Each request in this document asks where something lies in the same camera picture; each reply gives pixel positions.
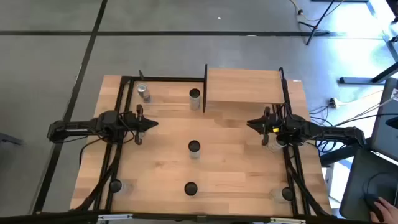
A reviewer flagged black computer mouse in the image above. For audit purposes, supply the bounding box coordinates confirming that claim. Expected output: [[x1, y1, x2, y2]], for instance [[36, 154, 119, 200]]
[[364, 193, 385, 222]]

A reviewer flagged blue print Celsius can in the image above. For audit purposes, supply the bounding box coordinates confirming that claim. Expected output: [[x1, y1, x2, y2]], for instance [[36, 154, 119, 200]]
[[187, 139, 201, 160]]

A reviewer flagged white cable with plug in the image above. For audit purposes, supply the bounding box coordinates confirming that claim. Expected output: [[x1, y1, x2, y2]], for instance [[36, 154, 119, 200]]
[[289, 0, 315, 24]]

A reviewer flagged black tripod stand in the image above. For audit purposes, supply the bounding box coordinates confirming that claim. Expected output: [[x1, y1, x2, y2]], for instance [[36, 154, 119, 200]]
[[297, 0, 345, 47]]

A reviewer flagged blue silver Red Bull can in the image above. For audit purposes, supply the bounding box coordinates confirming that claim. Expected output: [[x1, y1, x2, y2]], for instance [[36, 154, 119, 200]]
[[136, 83, 152, 104]]

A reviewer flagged grey metal foot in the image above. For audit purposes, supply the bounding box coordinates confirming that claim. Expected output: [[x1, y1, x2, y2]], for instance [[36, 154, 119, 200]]
[[0, 132, 23, 146]]

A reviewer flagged grey desk leg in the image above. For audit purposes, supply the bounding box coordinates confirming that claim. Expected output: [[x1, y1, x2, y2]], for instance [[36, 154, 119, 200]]
[[366, 0, 398, 63]]

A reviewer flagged silver metal bracket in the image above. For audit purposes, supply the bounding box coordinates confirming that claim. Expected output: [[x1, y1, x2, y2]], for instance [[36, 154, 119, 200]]
[[98, 213, 134, 223], [269, 217, 306, 224]]

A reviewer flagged black floor cable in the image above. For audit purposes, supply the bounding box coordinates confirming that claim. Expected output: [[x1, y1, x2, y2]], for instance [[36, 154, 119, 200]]
[[334, 112, 398, 127]]

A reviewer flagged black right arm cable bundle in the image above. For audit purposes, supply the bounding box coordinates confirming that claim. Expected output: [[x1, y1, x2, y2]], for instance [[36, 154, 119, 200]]
[[284, 146, 332, 217]]

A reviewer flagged white yellow Celsius can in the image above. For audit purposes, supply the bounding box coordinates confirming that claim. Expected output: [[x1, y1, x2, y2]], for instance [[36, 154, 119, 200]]
[[188, 88, 201, 111]]

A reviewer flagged person's hand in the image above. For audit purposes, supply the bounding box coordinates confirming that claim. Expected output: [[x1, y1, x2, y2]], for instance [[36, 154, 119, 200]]
[[369, 196, 398, 223]]

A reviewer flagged black desk leg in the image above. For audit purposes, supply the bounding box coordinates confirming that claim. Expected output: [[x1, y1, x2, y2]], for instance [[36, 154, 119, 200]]
[[319, 145, 374, 167]]

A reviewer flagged wooden shelf with black legs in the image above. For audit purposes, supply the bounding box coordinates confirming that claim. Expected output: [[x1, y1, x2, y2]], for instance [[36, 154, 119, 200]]
[[202, 64, 292, 113]]

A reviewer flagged dark grey desk surface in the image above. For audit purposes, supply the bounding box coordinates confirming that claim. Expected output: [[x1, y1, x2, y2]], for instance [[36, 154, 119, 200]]
[[338, 148, 398, 222]]

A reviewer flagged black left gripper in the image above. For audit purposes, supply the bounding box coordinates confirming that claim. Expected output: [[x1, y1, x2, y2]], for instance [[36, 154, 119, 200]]
[[123, 104, 159, 146]]

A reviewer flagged black metal table frame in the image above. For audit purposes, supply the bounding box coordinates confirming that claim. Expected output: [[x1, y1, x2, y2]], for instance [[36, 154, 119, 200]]
[[0, 67, 398, 224]]

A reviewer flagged black desk base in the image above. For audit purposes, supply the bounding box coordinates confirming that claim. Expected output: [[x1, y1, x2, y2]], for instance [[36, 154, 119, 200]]
[[338, 62, 398, 85]]

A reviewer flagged orange print Celsius can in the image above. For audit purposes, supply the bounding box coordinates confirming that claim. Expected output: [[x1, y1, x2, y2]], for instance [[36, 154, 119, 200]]
[[183, 182, 198, 197]]

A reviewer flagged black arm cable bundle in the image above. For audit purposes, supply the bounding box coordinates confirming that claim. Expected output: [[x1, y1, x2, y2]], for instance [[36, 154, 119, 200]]
[[284, 146, 332, 217], [70, 136, 125, 212]]

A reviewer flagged grey laptop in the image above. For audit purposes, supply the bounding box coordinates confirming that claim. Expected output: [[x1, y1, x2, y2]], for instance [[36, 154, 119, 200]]
[[371, 77, 398, 162]]

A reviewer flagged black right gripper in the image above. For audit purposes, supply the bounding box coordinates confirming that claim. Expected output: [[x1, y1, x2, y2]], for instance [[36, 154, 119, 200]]
[[247, 106, 287, 146]]

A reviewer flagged black left arm cable bundle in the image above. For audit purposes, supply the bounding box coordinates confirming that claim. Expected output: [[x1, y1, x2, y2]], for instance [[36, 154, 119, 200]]
[[70, 136, 125, 212]]

